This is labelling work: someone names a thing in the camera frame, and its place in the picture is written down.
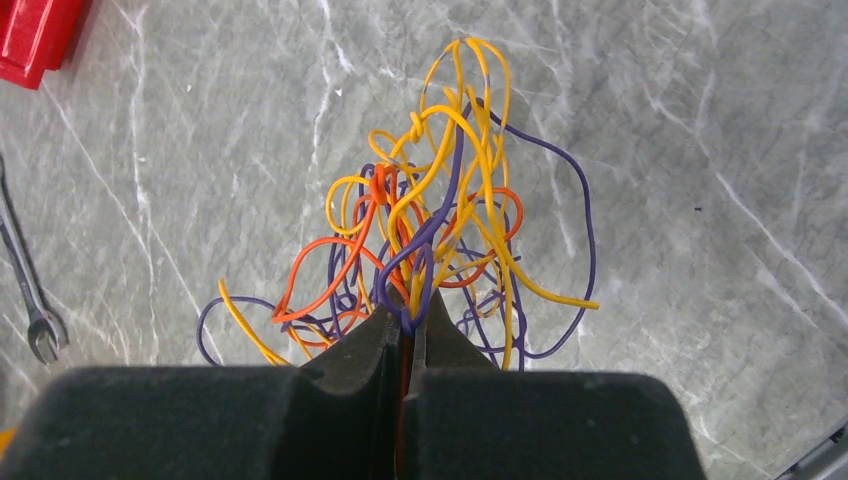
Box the multicolour cable bundle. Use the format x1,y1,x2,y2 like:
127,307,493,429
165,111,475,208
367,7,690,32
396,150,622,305
196,36,601,372

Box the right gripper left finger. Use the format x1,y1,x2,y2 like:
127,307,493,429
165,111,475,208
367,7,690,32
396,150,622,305
1,308,401,479

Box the silver open-end wrench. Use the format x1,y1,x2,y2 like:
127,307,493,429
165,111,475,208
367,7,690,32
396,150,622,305
1,161,69,365

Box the red plastic bin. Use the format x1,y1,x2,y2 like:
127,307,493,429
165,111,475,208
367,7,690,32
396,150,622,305
1,0,91,90

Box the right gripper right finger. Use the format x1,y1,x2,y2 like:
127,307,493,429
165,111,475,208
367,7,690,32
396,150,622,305
397,294,704,479

